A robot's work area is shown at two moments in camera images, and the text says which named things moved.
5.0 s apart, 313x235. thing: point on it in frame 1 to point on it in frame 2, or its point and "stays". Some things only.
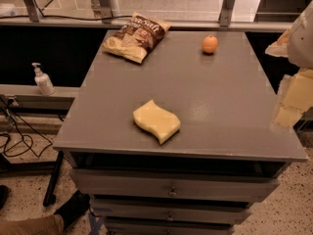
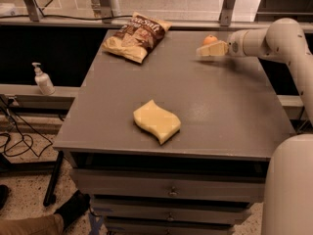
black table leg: x=50 y=197 stays
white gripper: x=302 y=39 to x=234 y=45
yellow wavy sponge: x=156 y=120 stays
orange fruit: x=210 y=44 stays
